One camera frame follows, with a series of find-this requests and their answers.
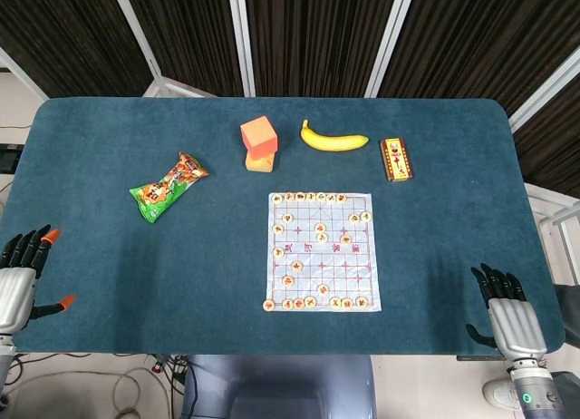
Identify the green orange snack bag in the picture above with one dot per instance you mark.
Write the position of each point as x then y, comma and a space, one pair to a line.
165, 190

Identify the white frame foot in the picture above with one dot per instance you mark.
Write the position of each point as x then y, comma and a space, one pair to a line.
181, 90

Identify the yellow sponge block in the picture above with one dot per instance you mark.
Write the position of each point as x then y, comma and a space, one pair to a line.
260, 164

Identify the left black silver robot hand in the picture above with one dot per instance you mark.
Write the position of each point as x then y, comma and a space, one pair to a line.
16, 292

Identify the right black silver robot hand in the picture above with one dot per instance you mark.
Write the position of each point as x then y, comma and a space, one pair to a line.
516, 324

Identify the blue felt table cover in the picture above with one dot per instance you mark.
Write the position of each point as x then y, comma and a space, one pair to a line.
181, 278

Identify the white metal rack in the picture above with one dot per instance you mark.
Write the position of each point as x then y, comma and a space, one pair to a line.
544, 194

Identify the yellow banana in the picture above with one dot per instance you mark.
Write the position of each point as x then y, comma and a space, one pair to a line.
335, 142

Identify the white paper chess board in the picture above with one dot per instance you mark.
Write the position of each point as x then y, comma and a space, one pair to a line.
335, 265

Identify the black floor device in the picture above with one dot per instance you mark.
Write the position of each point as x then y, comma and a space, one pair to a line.
6, 160

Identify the red yellow card box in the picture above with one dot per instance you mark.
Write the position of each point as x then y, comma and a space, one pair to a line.
397, 159

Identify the white shoe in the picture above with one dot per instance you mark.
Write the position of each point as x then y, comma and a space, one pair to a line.
496, 394

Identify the blue grey robot torso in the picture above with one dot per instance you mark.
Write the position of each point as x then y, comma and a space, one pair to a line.
272, 382

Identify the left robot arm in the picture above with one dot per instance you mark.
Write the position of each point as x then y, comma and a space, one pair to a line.
5, 355

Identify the white frame pole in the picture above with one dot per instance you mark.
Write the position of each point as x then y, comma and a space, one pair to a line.
22, 72
138, 29
393, 29
241, 29
544, 90

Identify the black partition panel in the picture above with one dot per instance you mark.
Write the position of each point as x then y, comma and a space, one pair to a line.
317, 29
553, 138
190, 29
54, 29
476, 29

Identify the orange foam cube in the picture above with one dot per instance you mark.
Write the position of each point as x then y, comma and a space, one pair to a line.
258, 135

